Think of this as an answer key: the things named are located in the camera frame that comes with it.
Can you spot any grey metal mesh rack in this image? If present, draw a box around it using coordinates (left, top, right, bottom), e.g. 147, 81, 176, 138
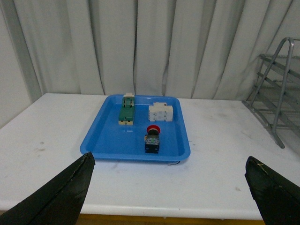
242, 37, 300, 149

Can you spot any green knife switch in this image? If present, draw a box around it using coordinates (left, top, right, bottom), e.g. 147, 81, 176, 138
118, 93, 135, 125

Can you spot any white circuit breaker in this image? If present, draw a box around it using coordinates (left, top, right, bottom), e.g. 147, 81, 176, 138
148, 102, 173, 122

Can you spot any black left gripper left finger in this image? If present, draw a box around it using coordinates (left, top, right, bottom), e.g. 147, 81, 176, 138
0, 152, 95, 225

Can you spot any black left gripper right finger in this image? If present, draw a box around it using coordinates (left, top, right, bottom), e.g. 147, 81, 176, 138
245, 156, 300, 225

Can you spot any white curtain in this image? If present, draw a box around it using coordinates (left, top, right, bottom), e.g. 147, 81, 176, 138
0, 0, 300, 101

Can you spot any red emergency stop button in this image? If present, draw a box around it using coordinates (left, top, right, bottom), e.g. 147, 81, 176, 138
144, 125, 160, 154

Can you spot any blue plastic tray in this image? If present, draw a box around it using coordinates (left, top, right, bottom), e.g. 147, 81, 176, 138
80, 95, 191, 163

